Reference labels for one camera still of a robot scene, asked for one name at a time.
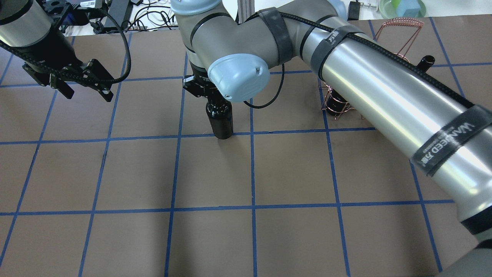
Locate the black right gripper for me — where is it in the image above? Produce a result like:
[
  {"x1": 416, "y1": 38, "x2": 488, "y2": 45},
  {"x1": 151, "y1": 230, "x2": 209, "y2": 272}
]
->
[{"x1": 182, "y1": 75, "x2": 221, "y2": 99}]

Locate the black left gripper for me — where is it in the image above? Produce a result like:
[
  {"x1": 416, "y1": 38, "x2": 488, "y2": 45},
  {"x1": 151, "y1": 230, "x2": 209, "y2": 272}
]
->
[{"x1": 22, "y1": 58, "x2": 116, "y2": 102}]

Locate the dark wine bottle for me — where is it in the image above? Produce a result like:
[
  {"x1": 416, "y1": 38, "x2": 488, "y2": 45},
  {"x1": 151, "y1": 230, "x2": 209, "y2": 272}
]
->
[
  {"x1": 206, "y1": 97, "x2": 234, "y2": 140},
  {"x1": 325, "y1": 89, "x2": 350, "y2": 117}
]

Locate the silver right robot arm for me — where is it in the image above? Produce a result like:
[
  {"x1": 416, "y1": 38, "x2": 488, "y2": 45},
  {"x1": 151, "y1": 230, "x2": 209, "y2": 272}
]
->
[{"x1": 171, "y1": 0, "x2": 492, "y2": 277}]

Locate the dark wine bottle in rack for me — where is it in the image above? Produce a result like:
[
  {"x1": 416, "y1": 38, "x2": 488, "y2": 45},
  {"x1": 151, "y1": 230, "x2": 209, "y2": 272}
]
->
[{"x1": 325, "y1": 89, "x2": 350, "y2": 117}]

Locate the black electronics box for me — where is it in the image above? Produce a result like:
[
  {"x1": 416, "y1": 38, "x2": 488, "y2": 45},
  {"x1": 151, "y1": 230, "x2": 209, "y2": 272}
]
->
[{"x1": 42, "y1": 0, "x2": 133, "y2": 29}]

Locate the black power adapter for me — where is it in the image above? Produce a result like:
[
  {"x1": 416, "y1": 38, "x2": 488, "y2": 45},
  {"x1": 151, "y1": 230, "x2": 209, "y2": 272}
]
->
[{"x1": 347, "y1": 0, "x2": 361, "y2": 21}]

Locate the green bowl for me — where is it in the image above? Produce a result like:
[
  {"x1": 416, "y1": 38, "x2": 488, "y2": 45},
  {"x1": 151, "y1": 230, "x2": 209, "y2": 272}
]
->
[{"x1": 379, "y1": 0, "x2": 427, "y2": 19}]

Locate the aluminium frame post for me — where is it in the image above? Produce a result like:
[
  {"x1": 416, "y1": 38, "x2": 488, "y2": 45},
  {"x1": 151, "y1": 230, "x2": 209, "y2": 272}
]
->
[{"x1": 237, "y1": 0, "x2": 255, "y2": 23}]

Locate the copper wire wine rack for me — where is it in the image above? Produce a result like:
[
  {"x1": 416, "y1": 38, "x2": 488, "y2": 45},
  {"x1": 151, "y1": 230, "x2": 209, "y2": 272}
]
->
[{"x1": 321, "y1": 17, "x2": 425, "y2": 120}]

